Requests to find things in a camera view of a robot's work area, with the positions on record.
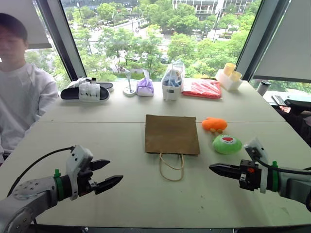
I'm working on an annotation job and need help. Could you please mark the red flat plastic package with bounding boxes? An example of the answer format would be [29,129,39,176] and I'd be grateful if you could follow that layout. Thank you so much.
[181,78,223,100]

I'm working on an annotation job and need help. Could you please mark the white tumbler with black lid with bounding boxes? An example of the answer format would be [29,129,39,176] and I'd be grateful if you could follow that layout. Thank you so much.
[256,80,272,97]

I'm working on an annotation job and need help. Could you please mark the grey computer keyboard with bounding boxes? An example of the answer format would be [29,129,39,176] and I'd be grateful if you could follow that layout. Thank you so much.
[271,94,288,106]

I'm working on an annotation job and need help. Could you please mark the clear plastic bag with toys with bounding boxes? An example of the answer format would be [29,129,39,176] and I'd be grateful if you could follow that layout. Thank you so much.
[161,59,186,88]

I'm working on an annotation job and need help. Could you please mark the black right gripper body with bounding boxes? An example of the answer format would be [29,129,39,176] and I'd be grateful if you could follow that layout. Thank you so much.
[238,159,262,193]

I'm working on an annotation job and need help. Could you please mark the white cup holder block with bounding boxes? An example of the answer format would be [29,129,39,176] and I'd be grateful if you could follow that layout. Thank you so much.
[215,68,243,92]

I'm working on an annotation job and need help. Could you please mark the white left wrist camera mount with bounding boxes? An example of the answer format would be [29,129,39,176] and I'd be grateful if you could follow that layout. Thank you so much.
[66,145,94,201]

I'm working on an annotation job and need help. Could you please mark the person in white sweatshirt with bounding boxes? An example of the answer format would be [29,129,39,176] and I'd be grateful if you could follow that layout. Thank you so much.
[0,12,60,166]

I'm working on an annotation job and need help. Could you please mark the person in dark clothes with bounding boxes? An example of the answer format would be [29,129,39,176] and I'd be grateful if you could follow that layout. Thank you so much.
[273,99,311,148]

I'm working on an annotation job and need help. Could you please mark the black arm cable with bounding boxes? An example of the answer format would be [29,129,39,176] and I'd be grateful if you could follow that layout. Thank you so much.
[253,155,311,176]
[6,146,75,197]

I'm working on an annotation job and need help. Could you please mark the brown paper bag with handles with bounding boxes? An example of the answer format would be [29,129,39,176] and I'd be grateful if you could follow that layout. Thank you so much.
[144,114,201,182]

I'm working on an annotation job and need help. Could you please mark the metal stand with white base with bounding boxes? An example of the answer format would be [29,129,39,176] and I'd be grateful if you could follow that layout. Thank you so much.
[122,69,137,98]

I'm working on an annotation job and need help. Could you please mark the black slipper with white strap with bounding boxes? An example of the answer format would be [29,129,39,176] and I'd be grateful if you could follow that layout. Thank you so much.
[60,81,111,103]
[68,77,115,93]

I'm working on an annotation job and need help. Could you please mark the grey roller blind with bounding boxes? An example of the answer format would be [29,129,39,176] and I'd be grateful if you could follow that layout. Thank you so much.
[0,0,53,50]
[252,0,311,83]

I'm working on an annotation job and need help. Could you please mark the purple cloth pouch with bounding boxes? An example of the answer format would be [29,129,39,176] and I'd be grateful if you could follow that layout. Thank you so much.
[136,77,155,98]

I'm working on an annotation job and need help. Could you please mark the green round plush toy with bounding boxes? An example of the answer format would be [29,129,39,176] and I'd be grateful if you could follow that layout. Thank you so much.
[212,133,243,155]

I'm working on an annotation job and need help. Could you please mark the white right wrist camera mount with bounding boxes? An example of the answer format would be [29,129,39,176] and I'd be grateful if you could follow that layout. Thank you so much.
[243,137,269,194]

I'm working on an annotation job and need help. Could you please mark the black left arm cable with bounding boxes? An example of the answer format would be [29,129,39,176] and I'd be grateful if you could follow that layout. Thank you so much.
[6,146,75,197]

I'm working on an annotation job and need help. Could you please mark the green cable tie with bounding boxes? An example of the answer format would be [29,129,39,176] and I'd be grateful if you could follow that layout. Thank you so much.
[53,168,65,202]
[271,160,279,193]

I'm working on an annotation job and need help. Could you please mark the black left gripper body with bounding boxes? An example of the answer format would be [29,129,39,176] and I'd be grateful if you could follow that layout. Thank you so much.
[77,161,101,197]

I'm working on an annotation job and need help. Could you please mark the dark window frame pillar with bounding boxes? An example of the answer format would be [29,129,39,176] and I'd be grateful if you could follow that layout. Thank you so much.
[35,0,88,82]
[235,0,291,81]

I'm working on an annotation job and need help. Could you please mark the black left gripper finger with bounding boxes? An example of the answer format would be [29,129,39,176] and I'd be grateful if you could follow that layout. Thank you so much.
[90,159,111,171]
[94,175,124,195]

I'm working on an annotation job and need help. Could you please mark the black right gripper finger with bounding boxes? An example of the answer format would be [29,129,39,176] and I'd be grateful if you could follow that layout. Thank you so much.
[210,168,242,181]
[208,163,242,172]

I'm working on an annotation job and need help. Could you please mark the pale yellow plastic cup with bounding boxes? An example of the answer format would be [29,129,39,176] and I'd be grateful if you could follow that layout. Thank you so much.
[223,62,237,77]
[229,70,242,83]

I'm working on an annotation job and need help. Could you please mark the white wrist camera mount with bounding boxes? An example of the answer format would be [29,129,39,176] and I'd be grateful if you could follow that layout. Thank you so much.
[66,145,94,201]
[243,137,269,194]

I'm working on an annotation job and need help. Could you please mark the white plastic bin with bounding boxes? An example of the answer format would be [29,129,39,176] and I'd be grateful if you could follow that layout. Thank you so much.
[161,81,183,101]

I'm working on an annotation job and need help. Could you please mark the orange plush toy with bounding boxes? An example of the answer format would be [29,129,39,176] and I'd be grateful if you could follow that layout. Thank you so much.
[202,117,228,134]

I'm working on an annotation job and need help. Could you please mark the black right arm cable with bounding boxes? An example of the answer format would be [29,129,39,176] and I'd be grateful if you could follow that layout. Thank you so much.
[253,155,311,176]

